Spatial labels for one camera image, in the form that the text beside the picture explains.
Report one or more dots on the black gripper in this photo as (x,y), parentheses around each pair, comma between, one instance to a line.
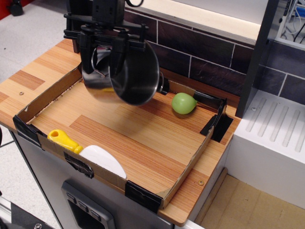
(107,26)

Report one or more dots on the yellow handled white spatula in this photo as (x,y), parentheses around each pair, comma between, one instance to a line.
(93,153)

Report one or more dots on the cardboard fence with black tape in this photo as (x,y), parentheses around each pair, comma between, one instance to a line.
(166,157)

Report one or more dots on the dark shelf post right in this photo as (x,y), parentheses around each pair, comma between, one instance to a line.
(252,79)

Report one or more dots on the green plastic pear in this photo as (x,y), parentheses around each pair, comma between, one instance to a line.
(183,103)

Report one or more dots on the grey oven control panel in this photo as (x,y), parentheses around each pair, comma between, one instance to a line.
(87,213)

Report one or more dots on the stainless steel pot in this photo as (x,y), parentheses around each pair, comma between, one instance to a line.
(136,83)

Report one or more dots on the white toy sink drainboard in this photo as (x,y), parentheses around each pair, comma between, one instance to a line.
(267,150)

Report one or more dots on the black object on floor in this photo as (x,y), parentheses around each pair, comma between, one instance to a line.
(15,8)

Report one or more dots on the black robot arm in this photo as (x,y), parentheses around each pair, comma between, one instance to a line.
(133,2)

